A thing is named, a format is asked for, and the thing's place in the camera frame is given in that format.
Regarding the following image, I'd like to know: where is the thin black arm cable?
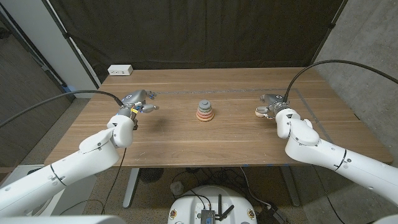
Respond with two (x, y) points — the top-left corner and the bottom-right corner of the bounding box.
(99, 147), (127, 216)
(312, 164), (340, 224)

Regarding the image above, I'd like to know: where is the black round floor fan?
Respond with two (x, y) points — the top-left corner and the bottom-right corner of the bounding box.
(139, 167), (164, 184)

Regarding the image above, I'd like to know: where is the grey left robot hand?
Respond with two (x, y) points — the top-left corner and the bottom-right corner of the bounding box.
(117, 89), (160, 119)

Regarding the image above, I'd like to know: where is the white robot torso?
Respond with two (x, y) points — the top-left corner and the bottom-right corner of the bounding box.
(0, 215), (127, 224)

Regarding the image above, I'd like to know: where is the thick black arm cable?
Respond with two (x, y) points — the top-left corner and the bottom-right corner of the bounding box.
(282, 59), (398, 103)
(0, 90), (124, 129)

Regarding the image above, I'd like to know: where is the grey round floor object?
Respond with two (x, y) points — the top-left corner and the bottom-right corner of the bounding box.
(170, 181), (185, 196)

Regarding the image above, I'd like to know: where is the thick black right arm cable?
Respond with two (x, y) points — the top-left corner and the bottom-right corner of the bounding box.
(282, 59), (398, 103)

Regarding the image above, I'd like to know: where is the black backdrop stand pole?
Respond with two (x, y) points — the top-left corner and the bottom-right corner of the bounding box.
(309, 0), (349, 68)
(42, 0), (101, 90)

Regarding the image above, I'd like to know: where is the white power outlet box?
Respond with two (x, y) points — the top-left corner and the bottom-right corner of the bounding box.
(107, 64), (134, 77)

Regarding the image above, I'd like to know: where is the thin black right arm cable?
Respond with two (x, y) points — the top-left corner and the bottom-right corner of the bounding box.
(312, 164), (340, 224)

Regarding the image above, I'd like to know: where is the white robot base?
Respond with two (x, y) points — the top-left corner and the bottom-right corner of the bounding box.
(167, 185), (258, 224)

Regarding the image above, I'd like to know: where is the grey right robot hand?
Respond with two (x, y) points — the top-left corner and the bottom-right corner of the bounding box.
(255, 93), (291, 119)

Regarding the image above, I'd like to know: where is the white table leg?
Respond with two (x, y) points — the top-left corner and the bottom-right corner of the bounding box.
(122, 167), (141, 209)

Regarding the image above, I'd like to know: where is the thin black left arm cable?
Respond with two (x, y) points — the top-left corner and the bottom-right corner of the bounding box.
(99, 147), (127, 216)

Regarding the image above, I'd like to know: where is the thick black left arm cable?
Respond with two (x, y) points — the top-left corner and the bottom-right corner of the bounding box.
(0, 90), (124, 129)

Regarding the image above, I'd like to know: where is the grey table leg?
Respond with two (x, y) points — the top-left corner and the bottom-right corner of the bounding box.
(279, 166), (302, 208)

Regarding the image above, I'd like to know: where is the black backdrop cloth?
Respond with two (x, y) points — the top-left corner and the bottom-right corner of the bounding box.
(48, 0), (346, 84)

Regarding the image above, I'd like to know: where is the grey router with antennas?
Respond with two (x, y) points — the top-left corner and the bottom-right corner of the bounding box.
(200, 194), (235, 224)

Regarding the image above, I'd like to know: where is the black floor power strip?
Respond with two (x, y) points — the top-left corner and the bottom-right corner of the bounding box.
(254, 203), (287, 224)

